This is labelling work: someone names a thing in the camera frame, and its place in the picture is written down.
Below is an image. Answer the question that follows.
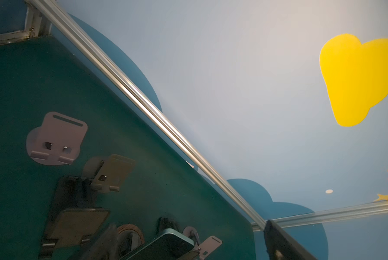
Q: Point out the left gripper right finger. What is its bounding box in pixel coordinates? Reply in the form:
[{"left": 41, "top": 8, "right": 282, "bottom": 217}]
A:
[{"left": 263, "top": 220, "right": 316, "bottom": 260}]

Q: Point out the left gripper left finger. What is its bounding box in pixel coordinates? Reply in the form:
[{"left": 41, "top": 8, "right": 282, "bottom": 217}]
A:
[{"left": 68, "top": 224, "right": 119, "bottom": 260}]

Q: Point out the black folding phone stand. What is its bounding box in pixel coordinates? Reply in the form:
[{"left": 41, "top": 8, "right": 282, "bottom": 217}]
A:
[{"left": 38, "top": 175, "right": 110, "bottom": 260}]

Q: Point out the black phone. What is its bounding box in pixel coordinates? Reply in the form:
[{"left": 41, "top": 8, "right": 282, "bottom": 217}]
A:
[{"left": 120, "top": 228, "right": 195, "bottom": 260}]

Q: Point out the grey phone stand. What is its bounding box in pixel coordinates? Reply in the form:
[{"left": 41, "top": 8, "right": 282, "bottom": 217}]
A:
[
  {"left": 179, "top": 226, "right": 223, "bottom": 260},
  {"left": 82, "top": 154, "right": 136, "bottom": 193},
  {"left": 26, "top": 112, "right": 88, "bottom": 166}
]

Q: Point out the brown round phone stand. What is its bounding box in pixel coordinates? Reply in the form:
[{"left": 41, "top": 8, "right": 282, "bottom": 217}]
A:
[{"left": 117, "top": 224, "right": 145, "bottom": 258}]

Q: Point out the black back middle phone stand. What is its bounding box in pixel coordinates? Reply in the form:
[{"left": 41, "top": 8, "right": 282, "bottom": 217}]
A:
[{"left": 157, "top": 217, "right": 181, "bottom": 234}]

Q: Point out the right aluminium frame post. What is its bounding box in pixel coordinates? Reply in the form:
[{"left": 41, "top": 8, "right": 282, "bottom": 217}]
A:
[{"left": 250, "top": 197, "right": 388, "bottom": 232}]

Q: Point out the aluminium frame post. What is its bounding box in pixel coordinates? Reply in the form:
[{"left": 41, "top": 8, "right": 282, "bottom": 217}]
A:
[
  {"left": 0, "top": 3, "right": 52, "bottom": 46},
  {"left": 250, "top": 197, "right": 388, "bottom": 232}
]

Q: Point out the back aluminium frame bar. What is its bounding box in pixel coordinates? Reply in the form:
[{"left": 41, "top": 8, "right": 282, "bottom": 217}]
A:
[{"left": 30, "top": 1, "right": 266, "bottom": 230}]

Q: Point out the left aluminium frame post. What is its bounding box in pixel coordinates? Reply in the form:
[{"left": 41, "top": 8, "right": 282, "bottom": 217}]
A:
[{"left": 0, "top": 3, "right": 52, "bottom": 46}]

